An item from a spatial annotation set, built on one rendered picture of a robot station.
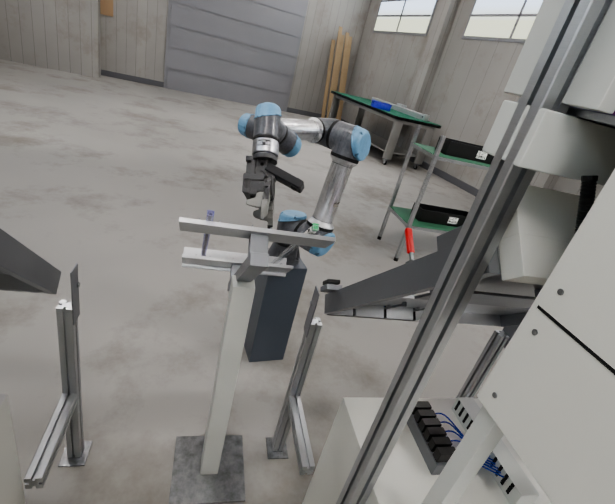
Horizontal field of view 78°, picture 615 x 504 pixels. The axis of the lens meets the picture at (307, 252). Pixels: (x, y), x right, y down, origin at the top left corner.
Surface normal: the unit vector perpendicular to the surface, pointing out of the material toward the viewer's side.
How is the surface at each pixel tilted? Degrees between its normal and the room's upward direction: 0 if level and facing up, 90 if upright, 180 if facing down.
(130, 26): 90
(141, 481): 0
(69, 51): 90
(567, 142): 90
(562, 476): 90
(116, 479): 0
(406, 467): 0
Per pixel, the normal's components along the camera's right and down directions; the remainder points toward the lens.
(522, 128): -0.96, -0.11
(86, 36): 0.34, 0.50
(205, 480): 0.23, -0.87
